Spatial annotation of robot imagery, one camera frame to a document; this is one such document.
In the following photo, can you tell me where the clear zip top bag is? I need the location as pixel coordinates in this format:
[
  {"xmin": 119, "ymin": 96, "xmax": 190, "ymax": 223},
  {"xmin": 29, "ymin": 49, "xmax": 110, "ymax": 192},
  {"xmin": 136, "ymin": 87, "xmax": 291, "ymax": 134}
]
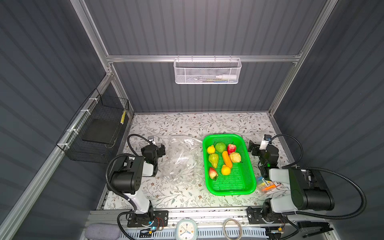
[{"xmin": 156, "ymin": 135, "xmax": 205, "ymax": 186}]

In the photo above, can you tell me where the orange carrot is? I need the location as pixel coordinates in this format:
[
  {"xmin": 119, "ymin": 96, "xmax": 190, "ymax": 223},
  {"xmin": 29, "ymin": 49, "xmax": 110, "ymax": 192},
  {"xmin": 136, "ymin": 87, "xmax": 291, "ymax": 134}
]
[{"xmin": 222, "ymin": 151, "xmax": 233, "ymax": 169}]

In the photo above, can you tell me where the green pear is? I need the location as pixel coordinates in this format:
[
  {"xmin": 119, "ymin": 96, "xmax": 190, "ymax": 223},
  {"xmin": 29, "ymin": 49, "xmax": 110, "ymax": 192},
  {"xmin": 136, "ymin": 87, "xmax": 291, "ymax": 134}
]
[{"xmin": 208, "ymin": 153, "xmax": 219, "ymax": 169}]

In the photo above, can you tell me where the red yellow peach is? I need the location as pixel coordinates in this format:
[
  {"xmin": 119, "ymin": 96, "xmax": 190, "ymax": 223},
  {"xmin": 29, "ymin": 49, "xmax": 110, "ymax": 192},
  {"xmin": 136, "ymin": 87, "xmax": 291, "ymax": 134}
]
[{"xmin": 209, "ymin": 167, "xmax": 219, "ymax": 181}]

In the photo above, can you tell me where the yellow lemon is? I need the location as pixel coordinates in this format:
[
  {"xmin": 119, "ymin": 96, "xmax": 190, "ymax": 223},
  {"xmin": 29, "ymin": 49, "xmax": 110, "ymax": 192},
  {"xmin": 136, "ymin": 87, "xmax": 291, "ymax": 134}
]
[{"xmin": 207, "ymin": 145, "xmax": 216, "ymax": 155}]

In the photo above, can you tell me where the orange fruit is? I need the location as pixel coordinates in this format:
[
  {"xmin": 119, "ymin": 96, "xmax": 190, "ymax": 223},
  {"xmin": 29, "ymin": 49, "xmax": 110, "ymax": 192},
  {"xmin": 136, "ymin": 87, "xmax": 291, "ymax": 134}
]
[{"xmin": 221, "ymin": 165, "xmax": 231, "ymax": 176}]

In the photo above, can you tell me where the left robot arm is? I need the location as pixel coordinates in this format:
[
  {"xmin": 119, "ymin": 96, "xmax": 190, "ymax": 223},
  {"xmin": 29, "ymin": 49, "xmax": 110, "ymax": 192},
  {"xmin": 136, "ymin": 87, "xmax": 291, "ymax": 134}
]
[{"xmin": 105, "ymin": 144, "xmax": 166, "ymax": 224}]

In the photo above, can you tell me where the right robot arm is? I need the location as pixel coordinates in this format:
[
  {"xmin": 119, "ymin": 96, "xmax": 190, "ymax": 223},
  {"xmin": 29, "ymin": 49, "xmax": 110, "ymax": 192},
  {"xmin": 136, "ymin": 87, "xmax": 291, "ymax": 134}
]
[{"xmin": 248, "ymin": 140, "xmax": 335, "ymax": 223}]

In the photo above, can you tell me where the pack of coloured markers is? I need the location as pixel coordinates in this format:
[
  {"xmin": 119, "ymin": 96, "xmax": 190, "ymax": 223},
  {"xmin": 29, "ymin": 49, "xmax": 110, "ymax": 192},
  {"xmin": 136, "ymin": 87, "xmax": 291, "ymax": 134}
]
[{"xmin": 257, "ymin": 177, "xmax": 281, "ymax": 194}]

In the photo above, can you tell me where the green plastic basket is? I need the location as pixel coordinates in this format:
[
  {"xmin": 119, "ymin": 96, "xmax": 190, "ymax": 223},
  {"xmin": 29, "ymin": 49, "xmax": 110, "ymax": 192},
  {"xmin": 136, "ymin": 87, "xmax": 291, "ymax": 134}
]
[{"xmin": 203, "ymin": 134, "xmax": 257, "ymax": 196}]

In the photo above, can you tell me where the red apple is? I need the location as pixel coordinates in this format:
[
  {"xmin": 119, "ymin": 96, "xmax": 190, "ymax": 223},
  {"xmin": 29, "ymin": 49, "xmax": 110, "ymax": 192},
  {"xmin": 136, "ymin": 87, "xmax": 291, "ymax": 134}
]
[{"xmin": 227, "ymin": 144, "xmax": 237, "ymax": 155}]

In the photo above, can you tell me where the green cabbage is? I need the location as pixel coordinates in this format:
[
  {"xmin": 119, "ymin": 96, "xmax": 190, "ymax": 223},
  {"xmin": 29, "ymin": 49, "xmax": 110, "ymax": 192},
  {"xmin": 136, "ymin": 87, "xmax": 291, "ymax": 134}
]
[{"xmin": 215, "ymin": 142, "xmax": 227, "ymax": 153}]

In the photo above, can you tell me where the black stapler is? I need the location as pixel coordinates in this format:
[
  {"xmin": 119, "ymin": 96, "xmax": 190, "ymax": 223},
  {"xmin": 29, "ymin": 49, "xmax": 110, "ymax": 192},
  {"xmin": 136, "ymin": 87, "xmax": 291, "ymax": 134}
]
[{"xmin": 298, "ymin": 221, "xmax": 334, "ymax": 239}]

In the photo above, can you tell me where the white alarm clock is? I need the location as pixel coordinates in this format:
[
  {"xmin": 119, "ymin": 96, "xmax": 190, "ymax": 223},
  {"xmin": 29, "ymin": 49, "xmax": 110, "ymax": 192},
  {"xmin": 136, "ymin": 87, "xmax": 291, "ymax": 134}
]
[{"xmin": 175, "ymin": 219, "xmax": 198, "ymax": 240}]

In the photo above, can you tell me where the grey cloth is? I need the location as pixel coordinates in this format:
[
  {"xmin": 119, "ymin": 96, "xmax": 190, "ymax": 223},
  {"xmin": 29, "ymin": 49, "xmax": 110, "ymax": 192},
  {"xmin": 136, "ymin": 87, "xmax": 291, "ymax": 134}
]
[{"xmin": 85, "ymin": 224, "xmax": 122, "ymax": 240}]

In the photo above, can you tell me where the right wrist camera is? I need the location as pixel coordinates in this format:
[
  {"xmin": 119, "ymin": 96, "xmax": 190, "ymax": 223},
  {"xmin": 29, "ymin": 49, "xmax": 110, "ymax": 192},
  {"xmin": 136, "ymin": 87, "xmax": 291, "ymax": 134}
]
[{"xmin": 259, "ymin": 135, "xmax": 272, "ymax": 151}]

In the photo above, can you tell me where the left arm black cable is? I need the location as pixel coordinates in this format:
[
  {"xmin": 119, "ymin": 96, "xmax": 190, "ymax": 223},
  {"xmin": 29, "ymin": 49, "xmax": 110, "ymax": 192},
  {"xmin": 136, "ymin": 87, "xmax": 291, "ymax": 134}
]
[{"xmin": 104, "ymin": 133, "xmax": 154, "ymax": 240}]

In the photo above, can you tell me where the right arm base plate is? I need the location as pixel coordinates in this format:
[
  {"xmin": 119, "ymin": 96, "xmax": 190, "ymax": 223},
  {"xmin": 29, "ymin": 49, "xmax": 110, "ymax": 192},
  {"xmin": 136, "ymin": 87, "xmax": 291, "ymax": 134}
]
[{"xmin": 246, "ymin": 207, "xmax": 287, "ymax": 225}]

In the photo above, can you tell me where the black wire basket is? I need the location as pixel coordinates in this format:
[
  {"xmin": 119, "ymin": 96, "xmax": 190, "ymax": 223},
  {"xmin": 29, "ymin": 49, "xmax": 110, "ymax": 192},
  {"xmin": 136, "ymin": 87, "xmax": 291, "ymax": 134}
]
[{"xmin": 57, "ymin": 91, "xmax": 130, "ymax": 164}]

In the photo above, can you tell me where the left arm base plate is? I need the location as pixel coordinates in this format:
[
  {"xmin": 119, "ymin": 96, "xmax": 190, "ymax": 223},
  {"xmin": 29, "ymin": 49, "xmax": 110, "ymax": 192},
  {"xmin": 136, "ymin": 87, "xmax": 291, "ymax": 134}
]
[{"xmin": 127, "ymin": 211, "xmax": 169, "ymax": 228}]

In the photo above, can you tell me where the coiled beige cable ring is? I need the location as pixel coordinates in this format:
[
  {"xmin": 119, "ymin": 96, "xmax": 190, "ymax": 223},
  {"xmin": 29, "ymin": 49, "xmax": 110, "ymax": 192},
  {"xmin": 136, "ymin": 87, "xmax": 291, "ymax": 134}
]
[{"xmin": 222, "ymin": 218, "xmax": 243, "ymax": 240}]

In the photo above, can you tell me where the white wire mesh basket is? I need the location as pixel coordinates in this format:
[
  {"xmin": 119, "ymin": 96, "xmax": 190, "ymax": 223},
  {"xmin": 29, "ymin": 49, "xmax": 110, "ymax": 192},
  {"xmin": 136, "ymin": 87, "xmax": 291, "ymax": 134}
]
[{"xmin": 173, "ymin": 57, "xmax": 242, "ymax": 85}]

